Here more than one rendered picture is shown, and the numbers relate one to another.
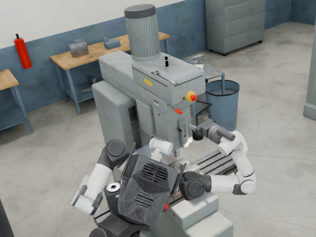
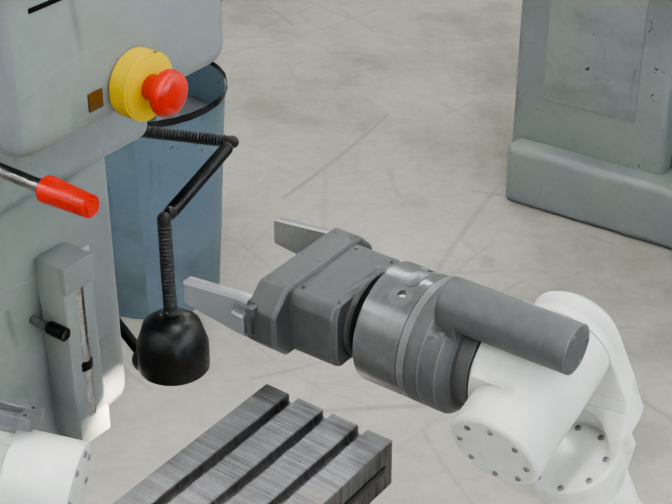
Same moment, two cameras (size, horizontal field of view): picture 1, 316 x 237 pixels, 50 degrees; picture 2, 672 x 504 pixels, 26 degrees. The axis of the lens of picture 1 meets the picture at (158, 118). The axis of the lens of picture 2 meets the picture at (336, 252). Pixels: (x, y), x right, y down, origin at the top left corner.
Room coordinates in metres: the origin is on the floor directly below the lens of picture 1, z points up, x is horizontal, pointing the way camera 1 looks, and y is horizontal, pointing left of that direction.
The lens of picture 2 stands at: (0.70, 0.11, 2.27)
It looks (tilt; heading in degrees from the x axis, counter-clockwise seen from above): 32 degrees down; 335
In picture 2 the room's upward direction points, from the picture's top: straight up
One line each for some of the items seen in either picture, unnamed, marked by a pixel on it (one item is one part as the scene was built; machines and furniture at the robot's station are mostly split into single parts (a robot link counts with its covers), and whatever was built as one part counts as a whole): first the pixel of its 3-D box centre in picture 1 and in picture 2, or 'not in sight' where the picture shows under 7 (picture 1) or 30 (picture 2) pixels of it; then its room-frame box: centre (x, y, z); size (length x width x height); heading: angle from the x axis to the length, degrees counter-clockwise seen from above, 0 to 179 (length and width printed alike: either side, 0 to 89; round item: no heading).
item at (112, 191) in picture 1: (122, 195); not in sight; (1.78, 0.31, 1.06); 0.22 x 0.12 x 0.20; 112
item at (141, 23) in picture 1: (143, 32); not in sight; (2.18, 0.02, 2.05); 0.20 x 0.20 x 0.32
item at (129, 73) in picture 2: (191, 96); (141, 84); (1.76, -0.21, 1.76); 0.06 x 0.02 x 0.06; 119
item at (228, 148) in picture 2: (204, 109); (202, 176); (1.90, -0.31, 1.58); 0.17 x 0.01 x 0.01; 136
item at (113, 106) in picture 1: (142, 161); not in sight; (2.51, 0.20, 0.78); 0.50 x 0.47 x 1.56; 29
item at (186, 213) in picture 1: (181, 194); not in sight; (1.96, -0.10, 0.82); 0.50 x 0.35 x 0.12; 29
